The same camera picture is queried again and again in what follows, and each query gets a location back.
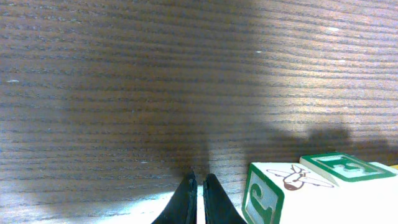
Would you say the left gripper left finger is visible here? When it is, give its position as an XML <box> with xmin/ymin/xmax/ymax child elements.
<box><xmin>152</xmin><ymin>172</ymin><xmax>197</xmax><ymax>224</ymax></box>

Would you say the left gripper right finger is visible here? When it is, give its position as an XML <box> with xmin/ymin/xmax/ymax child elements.
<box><xmin>203</xmin><ymin>174</ymin><xmax>246</xmax><ymax>224</ymax></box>

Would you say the green J wooden block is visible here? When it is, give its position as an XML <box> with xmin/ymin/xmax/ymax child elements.
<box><xmin>242</xmin><ymin>162</ymin><xmax>397</xmax><ymax>224</ymax></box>

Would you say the green 4 wooden block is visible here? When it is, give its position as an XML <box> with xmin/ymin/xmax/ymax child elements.
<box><xmin>299</xmin><ymin>152</ymin><xmax>397</xmax><ymax>186</ymax></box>

